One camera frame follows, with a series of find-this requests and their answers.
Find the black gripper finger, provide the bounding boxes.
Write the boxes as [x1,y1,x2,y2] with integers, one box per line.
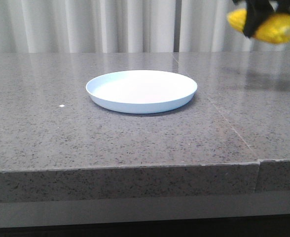
[243,0,274,38]

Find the yellow corn cob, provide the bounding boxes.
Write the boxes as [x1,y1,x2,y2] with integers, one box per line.
[226,8,290,44]

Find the light blue round plate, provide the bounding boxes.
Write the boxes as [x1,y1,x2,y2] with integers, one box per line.
[86,70,197,114]

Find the white pleated curtain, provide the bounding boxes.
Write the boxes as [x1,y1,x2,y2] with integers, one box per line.
[0,0,290,53]

